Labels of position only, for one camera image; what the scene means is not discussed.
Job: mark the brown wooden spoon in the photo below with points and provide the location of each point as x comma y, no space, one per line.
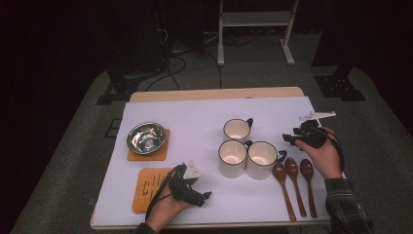
281,182
293,175
307,170

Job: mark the wooden coaster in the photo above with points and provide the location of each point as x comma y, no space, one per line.
146,191
156,157

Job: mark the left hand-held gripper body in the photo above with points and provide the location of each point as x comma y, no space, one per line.
183,188

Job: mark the black square floor frame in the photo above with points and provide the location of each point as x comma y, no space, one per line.
113,128

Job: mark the black stand base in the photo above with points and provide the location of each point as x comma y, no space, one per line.
339,87
118,89

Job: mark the person's left hand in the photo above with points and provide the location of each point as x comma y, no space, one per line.
165,211

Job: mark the white cup black rim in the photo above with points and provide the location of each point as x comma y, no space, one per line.
232,154
261,156
237,129

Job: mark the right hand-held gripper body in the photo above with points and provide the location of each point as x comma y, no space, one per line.
313,136

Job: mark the person's right hand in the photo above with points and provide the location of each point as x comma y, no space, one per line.
329,159

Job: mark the white metal stand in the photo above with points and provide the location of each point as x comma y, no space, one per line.
256,19

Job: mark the wooden table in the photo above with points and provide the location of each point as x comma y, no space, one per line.
211,93

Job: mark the steel bowl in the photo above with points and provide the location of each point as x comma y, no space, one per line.
146,138

